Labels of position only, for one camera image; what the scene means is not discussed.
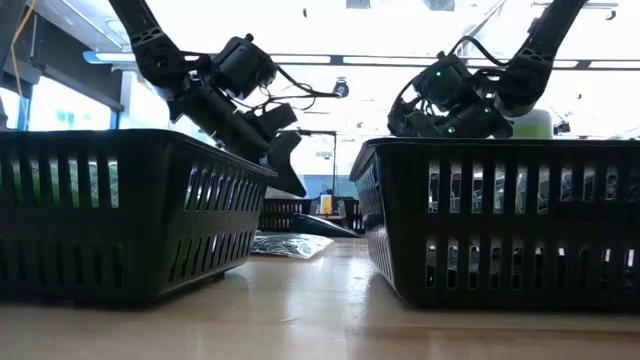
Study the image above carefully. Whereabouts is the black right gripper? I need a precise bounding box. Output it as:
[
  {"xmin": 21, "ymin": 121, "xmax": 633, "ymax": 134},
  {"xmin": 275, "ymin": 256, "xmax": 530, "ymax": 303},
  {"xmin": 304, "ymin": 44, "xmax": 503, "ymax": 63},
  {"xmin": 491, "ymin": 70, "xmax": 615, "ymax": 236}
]
[{"xmin": 387, "ymin": 96, "xmax": 515, "ymax": 140}]

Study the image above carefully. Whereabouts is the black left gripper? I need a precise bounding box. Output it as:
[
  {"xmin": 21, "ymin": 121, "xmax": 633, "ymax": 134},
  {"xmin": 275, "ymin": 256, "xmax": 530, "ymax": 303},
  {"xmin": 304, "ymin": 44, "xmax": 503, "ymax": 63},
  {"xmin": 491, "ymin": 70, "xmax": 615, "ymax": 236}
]
[{"xmin": 167, "ymin": 85, "xmax": 307, "ymax": 199}]

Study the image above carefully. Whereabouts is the dark blue travel tube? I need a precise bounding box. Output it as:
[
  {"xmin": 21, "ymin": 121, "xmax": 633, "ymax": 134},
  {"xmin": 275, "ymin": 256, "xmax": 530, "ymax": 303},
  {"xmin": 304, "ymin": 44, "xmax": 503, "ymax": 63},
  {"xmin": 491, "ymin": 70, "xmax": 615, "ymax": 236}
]
[{"xmin": 289, "ymin": 213, "xmax": 361, "ymax": 239}]

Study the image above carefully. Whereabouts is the black slotted plastic basket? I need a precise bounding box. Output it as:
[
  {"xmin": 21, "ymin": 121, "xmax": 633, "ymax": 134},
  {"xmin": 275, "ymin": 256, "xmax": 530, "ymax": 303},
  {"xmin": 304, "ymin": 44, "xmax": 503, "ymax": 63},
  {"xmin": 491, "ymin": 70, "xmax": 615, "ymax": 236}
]
[
  {"xmin": 342, "ymin": 198, "xmax": 365, "ymax": 234},
  {"xmin": 0, "ymin": 128, "xmax": 278, "ymax": 307},
  {"xmin": 259, "ymin": 198, "xmax": 316, "ymax": 232},
  {"xmin": 348, "ymin": 138, "xmax": 640, "ymax": 311}
]

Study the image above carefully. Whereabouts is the green travel bottle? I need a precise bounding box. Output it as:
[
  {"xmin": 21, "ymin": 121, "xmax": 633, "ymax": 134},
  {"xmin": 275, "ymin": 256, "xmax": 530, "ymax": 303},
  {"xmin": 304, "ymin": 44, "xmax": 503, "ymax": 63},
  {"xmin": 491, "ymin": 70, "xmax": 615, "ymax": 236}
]
[{"xmin": 0, "ymin": 159, "xmax": 121, "ymax": 209}]

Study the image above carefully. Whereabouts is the green paper cup stack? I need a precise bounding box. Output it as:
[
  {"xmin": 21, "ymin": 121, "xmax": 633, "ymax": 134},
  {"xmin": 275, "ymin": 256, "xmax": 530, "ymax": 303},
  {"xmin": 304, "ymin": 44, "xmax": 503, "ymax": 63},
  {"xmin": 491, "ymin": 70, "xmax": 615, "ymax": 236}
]
[{"xmin": 509, "ymin": 108, "xmax": 555, "ymax": 141}]

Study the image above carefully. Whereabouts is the linear ceiling light fixture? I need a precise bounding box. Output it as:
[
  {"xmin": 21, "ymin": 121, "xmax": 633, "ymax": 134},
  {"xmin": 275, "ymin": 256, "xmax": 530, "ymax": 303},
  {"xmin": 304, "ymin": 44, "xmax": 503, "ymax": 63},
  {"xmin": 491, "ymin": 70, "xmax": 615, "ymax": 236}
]
[{"xmin": 269, "ymin": 52, "xmax": 640, "ymax": 71}]

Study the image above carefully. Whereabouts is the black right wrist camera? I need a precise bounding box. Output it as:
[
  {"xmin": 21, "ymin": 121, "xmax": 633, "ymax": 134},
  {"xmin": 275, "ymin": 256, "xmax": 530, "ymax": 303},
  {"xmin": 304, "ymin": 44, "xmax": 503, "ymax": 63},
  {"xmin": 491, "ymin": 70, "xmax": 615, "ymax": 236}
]
[{"xmin": 412, "ymin": 52, "xmax": 476, "ymax": 114}]

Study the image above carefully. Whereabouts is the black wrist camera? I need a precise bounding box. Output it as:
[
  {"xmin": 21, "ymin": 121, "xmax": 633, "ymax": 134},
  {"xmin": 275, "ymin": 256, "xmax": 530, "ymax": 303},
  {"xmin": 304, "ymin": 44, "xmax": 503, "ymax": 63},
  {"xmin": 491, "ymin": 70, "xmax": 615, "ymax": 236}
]
[
  {"xmin": 212, "ymin": 33, "xmax": 279, "ymax": 101},
  {"xmin": 412, "ymin": 52, "xmax": 476, "ymax": 114}
]

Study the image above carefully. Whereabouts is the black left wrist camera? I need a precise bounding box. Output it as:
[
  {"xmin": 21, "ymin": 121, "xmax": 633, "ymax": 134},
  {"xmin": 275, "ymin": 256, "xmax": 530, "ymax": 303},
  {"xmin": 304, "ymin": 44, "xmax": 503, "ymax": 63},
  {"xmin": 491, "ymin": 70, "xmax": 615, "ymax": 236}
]
[{"xmin": 212, "ymin": 33, "xmax": 279, "ymax": 101}]

